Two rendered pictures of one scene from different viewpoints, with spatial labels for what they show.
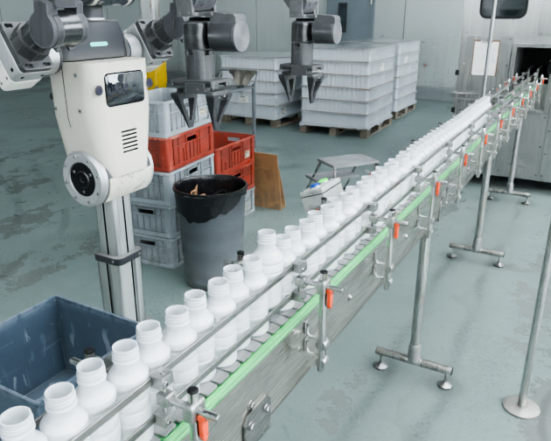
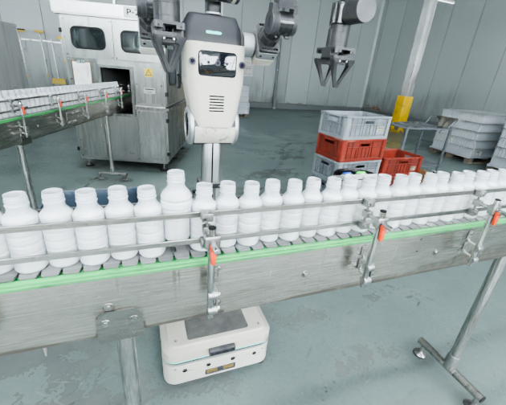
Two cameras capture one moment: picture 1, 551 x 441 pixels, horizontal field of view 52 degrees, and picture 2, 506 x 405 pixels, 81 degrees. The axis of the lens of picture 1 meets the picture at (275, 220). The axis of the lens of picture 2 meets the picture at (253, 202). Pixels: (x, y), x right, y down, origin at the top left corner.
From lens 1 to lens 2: 0.88 m
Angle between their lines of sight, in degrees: 36
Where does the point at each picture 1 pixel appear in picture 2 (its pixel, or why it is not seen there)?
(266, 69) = (474, 122)
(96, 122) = (189, 83)
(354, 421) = (363, 379)
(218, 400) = (45, 284)
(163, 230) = not seen: hidden behind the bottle
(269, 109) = (467, 150)
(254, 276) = (140, 204)
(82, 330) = not seen: hidden behind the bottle
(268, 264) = (164, 200)
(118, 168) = (202, 120)
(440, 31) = not seen: outside the picture
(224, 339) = (79, 241)
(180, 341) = (4, 219)
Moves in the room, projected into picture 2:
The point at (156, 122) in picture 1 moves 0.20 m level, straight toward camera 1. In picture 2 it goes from (341, 128) to (336, 131)
